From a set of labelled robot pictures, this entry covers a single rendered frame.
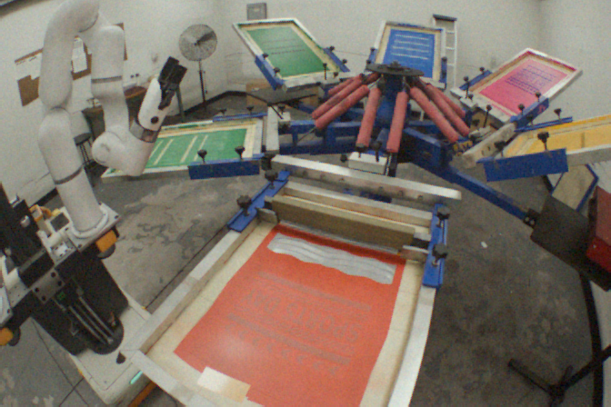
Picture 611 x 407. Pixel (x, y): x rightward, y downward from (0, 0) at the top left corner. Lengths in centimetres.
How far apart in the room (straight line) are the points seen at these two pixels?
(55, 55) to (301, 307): 80
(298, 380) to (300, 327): 13
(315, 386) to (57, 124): 76
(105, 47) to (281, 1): 483
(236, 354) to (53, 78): 71
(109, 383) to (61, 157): 118
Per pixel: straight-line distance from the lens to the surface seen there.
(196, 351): 68
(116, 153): 71
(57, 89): 70
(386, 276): 77
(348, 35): 491
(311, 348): 64
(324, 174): 104
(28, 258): 82
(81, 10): 67
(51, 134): 70
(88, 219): 78
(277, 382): 62
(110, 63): 69
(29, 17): 415
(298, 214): 82
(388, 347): 66
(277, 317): 69
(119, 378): 158
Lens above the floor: 154
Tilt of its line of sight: 32 degrees down
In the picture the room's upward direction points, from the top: 2 degrees counter-clockwise
